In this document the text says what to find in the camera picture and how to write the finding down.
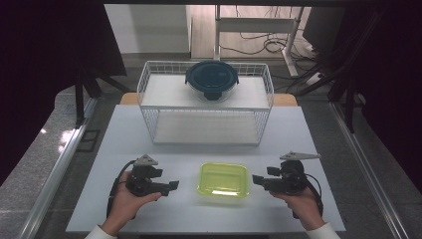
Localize dark monitor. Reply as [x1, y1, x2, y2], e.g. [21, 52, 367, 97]
[302, 6, 346, 55]

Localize aluminium rail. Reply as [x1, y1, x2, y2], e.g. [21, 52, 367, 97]
[15, 97, 100, 239]
[328, 101, 411, 239]

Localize white wire shelf rack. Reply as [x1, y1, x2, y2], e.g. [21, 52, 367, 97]
[136, 60, 276, 147]

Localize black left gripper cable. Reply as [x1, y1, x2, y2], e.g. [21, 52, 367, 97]
[105, 159, 137, 221]

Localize round container with dark lid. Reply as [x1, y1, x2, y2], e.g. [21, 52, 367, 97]
[184, 60, 240, 103]

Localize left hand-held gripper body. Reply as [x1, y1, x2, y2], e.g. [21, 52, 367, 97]
[124, 153, 165, 198]

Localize green plastic container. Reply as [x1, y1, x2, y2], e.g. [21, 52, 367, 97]
[196, 161, 251, 200]

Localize wooden table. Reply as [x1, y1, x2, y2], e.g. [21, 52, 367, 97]
[118, 92, 299, 108]

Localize person's right hand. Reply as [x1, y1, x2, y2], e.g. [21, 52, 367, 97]
[268, 188, 326, 232]

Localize black floor cables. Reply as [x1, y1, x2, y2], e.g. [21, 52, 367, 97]
[218, 5, 321, 58]

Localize white power strip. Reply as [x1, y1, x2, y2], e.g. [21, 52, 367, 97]
[304, 71, 323, 88]

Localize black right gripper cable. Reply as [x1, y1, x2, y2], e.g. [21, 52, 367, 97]
[292, 172, 325, 221]

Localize person's left hand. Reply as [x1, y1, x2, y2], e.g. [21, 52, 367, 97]
[101, 170, 164, 237]

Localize white metal desk frame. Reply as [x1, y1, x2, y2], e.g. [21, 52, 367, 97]
[213, 4, 305, 78]

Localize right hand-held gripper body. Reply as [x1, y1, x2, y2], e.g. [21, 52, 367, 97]
[276, 150, 322, 196]

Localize black curtain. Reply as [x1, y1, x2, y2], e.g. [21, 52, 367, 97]
[341, 0, 422, 190]
[0, 0, 127, 194]

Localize black metal stand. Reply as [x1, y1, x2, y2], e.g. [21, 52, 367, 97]
[70, 49, 134, 129]
[293, 6, 391, 134]

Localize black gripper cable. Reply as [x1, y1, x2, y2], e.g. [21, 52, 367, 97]
[105, 159, 137, 221]
[292, 172, 325, 221]

